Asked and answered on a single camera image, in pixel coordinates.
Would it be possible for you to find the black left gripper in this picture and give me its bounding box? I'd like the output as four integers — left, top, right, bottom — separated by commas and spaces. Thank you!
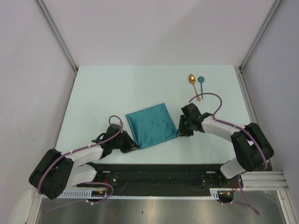
112, 130, 140, 154

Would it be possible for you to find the teal satin napkin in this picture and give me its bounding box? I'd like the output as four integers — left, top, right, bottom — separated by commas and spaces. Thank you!
126, 103, 177, 149

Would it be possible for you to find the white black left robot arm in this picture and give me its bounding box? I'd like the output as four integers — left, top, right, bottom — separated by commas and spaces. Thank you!
28, 124, 140, 200

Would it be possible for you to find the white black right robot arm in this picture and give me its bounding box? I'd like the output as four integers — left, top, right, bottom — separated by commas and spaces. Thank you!
177, 103, 274, 187

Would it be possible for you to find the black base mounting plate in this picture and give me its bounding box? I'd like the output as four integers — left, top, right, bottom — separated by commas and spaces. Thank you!
76, 162, 242, 196

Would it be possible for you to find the gold metal spoon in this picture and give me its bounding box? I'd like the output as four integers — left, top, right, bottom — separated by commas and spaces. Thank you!
188, 74, 201, 101

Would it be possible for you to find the teal plastic spoon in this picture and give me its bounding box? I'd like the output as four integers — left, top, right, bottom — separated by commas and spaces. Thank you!
198, 76, 205, 99

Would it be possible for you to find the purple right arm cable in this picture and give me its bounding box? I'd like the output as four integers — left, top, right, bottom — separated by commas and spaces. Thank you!
188, 92, 269, 217

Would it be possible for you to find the right aluminium side rail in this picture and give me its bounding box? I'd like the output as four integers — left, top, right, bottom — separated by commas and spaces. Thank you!
235, 66, 271, 165

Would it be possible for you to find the white slotted cable duct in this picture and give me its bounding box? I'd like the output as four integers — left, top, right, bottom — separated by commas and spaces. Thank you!
58, 189, 219, 200

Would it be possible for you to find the aluminium front frame rail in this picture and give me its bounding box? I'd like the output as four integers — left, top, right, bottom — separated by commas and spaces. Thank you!
32, 170, 290, 189

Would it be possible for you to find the right aluminium corner post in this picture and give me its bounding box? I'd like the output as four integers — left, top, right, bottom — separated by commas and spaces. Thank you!
239, 0, 284, 72

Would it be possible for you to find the aluminium corner post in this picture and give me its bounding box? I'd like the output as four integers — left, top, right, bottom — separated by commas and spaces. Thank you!
34, 0, 78, 74
239, 0, 284, 72

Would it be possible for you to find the left aluminium corner post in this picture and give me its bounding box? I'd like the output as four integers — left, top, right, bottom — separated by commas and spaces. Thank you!
34, 0, 78, 74

